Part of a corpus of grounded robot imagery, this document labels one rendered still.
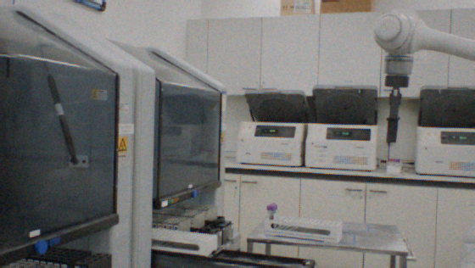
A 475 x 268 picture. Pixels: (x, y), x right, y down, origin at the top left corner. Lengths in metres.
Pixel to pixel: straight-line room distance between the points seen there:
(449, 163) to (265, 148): 1.41
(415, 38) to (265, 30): 2.96
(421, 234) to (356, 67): 1.43
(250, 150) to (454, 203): 1.60
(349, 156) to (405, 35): 2.50
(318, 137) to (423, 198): 0.91
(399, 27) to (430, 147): 2.48
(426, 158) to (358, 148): 0.50
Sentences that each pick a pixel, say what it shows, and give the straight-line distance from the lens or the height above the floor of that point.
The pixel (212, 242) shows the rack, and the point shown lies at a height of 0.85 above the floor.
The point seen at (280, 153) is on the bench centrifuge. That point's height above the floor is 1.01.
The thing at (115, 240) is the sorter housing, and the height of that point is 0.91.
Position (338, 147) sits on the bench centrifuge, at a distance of 3.86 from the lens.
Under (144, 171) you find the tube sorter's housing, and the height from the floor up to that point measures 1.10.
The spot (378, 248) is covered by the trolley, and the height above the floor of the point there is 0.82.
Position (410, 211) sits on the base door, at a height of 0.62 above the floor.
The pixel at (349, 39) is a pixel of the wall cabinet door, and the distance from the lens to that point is 4.19.
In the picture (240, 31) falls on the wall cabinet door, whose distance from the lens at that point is 4.40.
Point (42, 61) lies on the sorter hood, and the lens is 1.18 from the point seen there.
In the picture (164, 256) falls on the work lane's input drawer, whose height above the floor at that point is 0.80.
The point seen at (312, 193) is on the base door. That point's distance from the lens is 3.91.
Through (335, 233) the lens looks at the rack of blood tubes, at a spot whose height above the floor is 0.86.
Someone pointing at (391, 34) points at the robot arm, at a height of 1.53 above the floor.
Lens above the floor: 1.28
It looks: 2 degrees down
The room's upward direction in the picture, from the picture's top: 2 degrees clockwise
